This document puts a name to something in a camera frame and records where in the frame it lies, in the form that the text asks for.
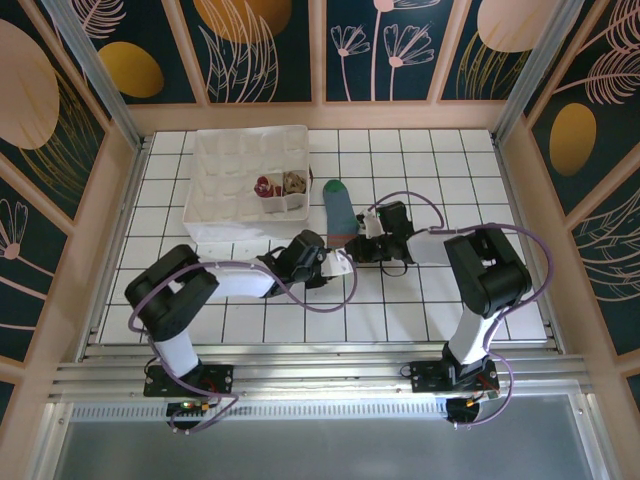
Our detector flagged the white divided organizer box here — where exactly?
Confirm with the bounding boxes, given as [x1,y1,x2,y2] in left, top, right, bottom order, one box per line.
[182,124,314,242]

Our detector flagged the aluminium frame rail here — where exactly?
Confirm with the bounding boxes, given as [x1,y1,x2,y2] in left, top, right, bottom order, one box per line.
[49,342,594,401]

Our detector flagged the perforated metal strip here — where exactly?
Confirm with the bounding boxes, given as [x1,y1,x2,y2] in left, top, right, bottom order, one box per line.
[69,403,451,422]

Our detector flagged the grey sock with green toe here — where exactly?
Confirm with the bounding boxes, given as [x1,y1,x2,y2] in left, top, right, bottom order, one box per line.
[322,179,360,249]

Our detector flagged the beige sock with maroon toe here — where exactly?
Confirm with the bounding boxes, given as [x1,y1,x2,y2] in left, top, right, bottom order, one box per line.
[253,174,282,199]

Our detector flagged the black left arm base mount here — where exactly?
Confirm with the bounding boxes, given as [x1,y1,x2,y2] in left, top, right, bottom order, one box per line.
[143,362,235,399]

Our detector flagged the brown argyle sock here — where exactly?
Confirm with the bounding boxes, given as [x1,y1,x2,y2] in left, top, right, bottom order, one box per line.
[282,171,309,195]

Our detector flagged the aluminium corner post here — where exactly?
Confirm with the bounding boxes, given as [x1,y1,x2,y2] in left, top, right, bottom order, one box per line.
[492,0,596,144]
[42,0,147,151]

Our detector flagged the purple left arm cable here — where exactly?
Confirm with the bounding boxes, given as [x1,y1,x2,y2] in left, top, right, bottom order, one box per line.
[128,249,359,435]

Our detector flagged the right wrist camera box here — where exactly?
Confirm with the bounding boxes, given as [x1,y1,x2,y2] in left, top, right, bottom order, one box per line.
[355,209,385,239]

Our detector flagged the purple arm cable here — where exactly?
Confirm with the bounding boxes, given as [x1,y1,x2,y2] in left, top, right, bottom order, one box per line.
[367,192,555,429]
[128,249,359,435]

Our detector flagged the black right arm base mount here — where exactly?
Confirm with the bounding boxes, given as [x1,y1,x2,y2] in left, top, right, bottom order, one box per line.
[408,358,501,396]

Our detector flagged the grey metal panel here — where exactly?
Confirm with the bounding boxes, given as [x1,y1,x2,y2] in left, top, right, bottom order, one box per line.
[49,394,601,480]

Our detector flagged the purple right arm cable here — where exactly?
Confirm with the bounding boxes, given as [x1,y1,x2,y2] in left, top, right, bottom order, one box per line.
[367,192,555,429]

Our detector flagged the black electronics box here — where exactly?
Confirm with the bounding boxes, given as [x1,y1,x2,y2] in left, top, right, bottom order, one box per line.
[446,389,501,426]
[166,398,221,419]

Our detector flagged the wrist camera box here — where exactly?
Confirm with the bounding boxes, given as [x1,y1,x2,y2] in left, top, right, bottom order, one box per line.
[355,209,385,239]
[319,249,355,279]

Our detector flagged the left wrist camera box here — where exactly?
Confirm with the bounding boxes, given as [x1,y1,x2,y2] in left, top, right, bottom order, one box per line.
[319,249,355,279]

